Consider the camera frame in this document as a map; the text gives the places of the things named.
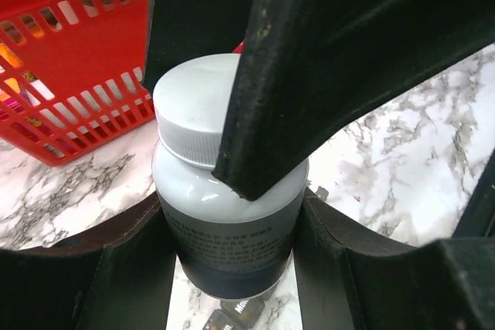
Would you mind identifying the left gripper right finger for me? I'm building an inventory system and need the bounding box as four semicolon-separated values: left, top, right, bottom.
294;190;494;329

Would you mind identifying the grey weekly pill organizer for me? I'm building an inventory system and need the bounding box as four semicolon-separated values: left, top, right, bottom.
199;185;329;330

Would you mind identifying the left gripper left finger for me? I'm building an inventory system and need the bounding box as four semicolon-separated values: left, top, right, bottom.
1;193;176;329

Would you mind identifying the white pill bottle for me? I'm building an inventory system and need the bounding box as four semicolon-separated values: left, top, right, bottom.
152;53;309;301

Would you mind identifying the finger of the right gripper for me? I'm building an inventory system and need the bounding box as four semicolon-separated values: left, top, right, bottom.
213;0;494;200
142;0;253;92

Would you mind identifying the red plastic shopping basket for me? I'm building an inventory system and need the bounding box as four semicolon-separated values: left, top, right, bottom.
1;0;154;166

